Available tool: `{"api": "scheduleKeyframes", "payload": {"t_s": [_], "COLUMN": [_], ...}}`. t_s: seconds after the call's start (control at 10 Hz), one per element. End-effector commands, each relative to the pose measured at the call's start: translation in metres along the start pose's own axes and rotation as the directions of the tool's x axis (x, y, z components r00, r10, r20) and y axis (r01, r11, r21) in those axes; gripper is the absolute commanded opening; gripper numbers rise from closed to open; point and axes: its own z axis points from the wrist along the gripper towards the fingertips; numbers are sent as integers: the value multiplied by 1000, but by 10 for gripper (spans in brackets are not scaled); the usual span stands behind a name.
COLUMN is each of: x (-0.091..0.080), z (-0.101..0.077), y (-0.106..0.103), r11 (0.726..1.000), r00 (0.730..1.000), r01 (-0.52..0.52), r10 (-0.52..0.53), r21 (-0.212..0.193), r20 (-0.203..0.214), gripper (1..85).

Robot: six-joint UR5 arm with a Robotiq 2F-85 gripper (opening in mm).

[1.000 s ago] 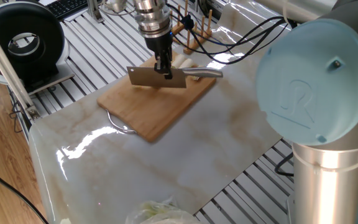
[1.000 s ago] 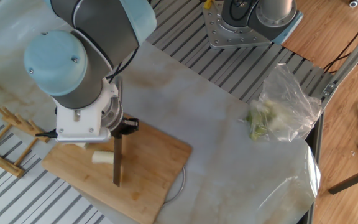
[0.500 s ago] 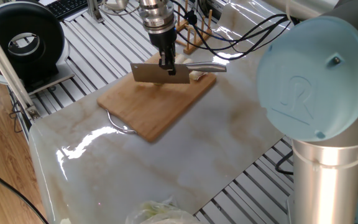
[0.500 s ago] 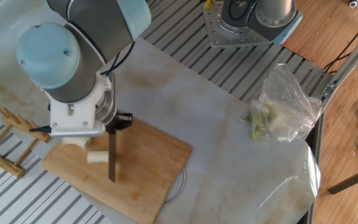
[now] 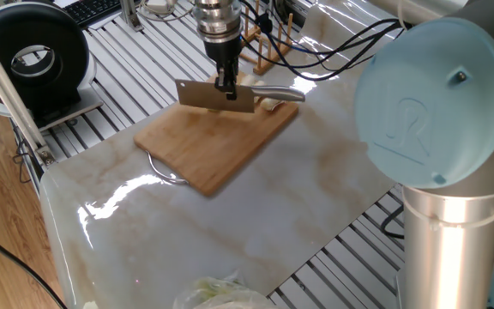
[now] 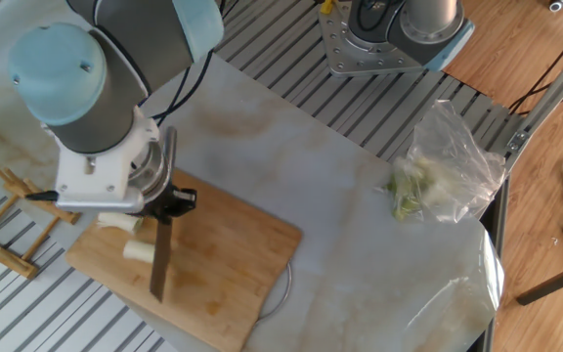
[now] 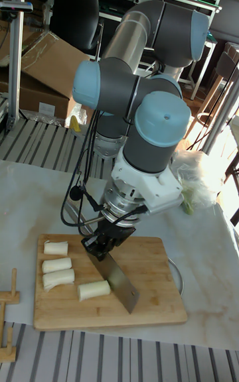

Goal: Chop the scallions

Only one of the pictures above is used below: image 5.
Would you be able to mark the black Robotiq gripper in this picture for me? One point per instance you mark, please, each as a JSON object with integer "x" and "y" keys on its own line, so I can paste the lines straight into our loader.
{"x": 223, "y": 53}

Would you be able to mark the steel cleaver knife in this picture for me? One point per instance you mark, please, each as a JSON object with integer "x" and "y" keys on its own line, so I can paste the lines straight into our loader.
{"x": 204, "y": 96}

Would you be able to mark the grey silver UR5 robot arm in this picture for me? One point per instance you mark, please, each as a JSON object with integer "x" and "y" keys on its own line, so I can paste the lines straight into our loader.
{"x": 444, "y": 107}

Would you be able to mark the wooden peg rack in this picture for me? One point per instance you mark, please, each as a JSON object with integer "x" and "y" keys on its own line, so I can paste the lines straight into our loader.
{"x": 264, "y": 64}

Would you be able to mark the bamboo cutting board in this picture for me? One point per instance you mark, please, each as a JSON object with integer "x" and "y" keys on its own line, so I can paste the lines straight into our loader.
{"x": 212, "y": 146}

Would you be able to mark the black keyboard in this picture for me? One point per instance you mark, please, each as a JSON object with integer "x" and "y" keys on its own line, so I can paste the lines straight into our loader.
{"x": 92, "y": 10}

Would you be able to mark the plastic bag of scallion scraps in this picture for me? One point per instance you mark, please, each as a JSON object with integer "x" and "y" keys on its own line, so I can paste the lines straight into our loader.
{"x": 230, "y": 296}

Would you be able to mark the aluminium bracket post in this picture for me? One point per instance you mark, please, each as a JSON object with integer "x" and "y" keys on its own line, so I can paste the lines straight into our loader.
{"x": 130, "y": 15}

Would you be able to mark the grey fan base plate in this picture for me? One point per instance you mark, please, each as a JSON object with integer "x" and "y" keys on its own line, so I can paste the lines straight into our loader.
{"x": 71, "y": 109}

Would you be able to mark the black round duct fan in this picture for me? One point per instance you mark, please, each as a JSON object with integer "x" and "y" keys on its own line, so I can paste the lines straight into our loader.
{"x": 37, "y": 34}

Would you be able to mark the aluminium frame beam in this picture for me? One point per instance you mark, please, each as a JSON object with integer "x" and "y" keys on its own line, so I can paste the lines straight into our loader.
{"x": 7, "y": 94}

